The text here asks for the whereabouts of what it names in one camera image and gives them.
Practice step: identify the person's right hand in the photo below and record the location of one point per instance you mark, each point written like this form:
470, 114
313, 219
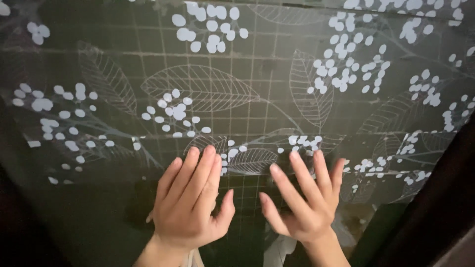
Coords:
308, 215

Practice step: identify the person's left hand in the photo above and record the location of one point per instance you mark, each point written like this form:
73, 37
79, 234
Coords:
185, 215

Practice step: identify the dark curtain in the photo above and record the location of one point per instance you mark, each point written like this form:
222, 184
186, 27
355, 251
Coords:
430, 222

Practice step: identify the large leaf-print window film sheet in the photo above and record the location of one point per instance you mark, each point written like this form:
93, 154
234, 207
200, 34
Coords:
230, 89

